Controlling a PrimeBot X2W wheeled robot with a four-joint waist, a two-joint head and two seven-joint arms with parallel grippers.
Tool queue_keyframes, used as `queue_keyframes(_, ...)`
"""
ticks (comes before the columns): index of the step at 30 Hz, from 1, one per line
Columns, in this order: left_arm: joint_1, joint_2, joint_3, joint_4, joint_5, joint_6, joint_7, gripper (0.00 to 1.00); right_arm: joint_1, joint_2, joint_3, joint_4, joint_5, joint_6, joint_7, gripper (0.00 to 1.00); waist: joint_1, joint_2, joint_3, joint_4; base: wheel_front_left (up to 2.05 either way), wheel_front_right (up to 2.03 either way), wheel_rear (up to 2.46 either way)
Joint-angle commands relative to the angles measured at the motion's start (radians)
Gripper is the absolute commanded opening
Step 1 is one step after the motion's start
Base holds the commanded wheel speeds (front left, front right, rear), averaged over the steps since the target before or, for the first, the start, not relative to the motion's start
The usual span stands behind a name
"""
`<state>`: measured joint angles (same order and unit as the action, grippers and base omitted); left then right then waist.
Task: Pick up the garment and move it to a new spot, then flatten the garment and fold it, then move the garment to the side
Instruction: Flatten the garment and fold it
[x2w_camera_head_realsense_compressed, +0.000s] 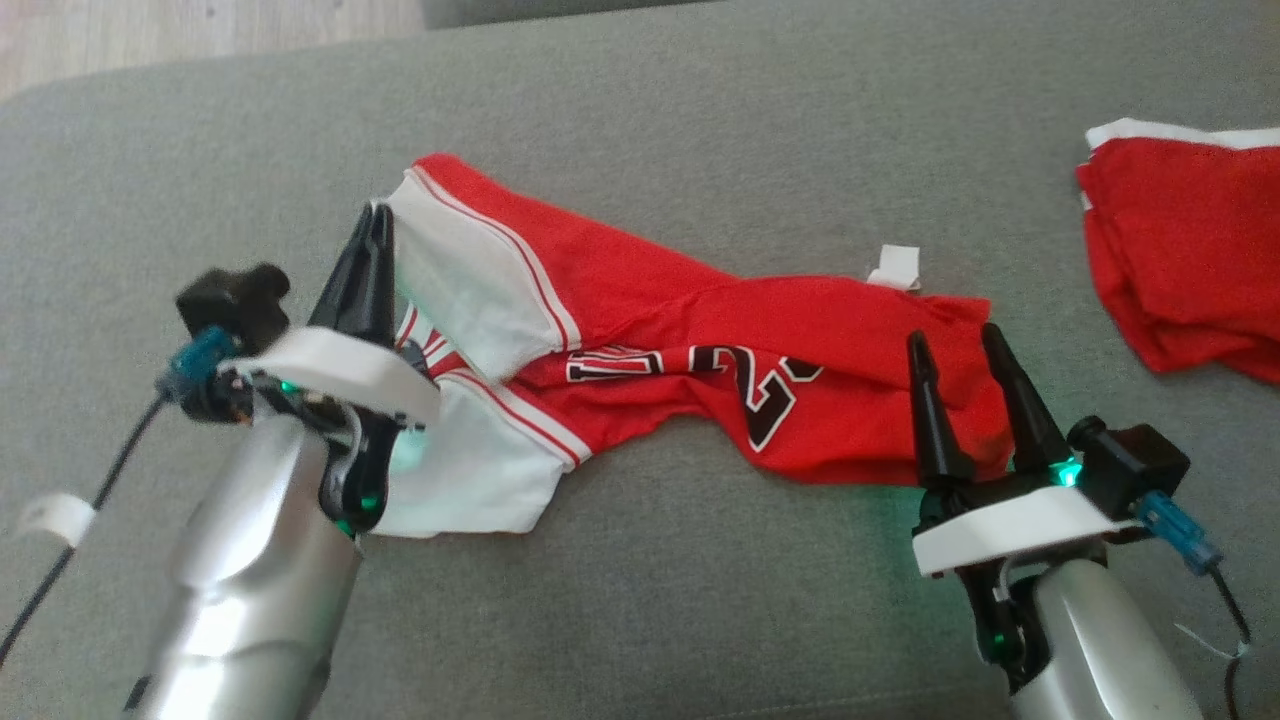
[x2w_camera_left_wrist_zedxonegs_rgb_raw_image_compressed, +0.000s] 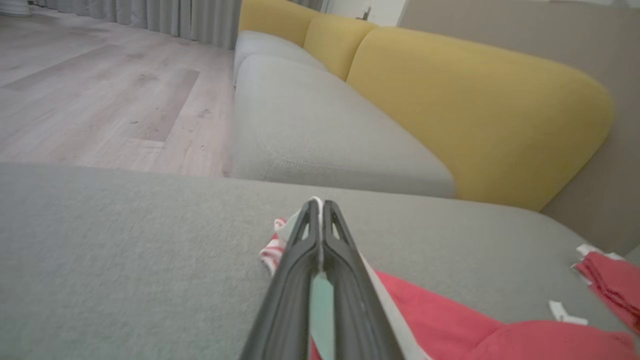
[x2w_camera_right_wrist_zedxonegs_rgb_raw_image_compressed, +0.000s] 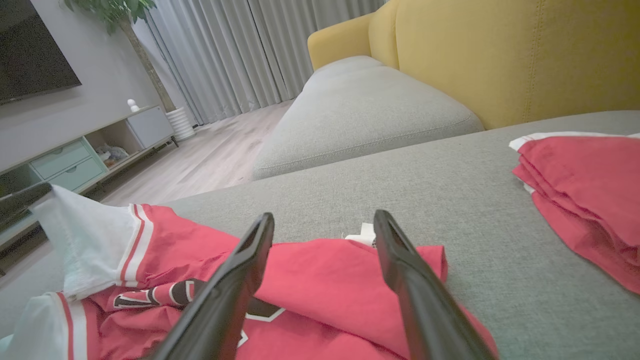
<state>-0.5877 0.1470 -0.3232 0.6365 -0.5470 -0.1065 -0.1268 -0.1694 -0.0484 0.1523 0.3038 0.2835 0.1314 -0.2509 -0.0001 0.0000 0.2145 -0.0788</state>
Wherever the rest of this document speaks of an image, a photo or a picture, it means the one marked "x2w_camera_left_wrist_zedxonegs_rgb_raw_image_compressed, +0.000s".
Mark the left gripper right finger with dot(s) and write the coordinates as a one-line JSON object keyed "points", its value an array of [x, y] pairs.
{"points": [[350, 300]]}

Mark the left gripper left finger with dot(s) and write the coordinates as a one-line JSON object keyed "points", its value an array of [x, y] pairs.
{"points": [[292, 290]]}

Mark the red Bulls basketball jersey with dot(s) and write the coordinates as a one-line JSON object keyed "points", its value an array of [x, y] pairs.
{"points": [[440, 320]]}

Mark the grey sofa seat cushion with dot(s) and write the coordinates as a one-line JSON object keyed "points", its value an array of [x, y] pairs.
{"points": [[310, 125], [265, 47], [125, 250]]}

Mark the large yellow sofa backrest cushion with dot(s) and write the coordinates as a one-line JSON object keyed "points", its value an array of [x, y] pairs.
{"points": [[475, 110]]}

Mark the small yellow sofa backrest cushion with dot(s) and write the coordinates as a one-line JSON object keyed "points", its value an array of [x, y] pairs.
{"points": [[275, 17], [335, 42]]}

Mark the grey pleated curtain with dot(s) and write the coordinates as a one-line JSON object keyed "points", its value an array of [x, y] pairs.
{"points": [[165, 17]]}

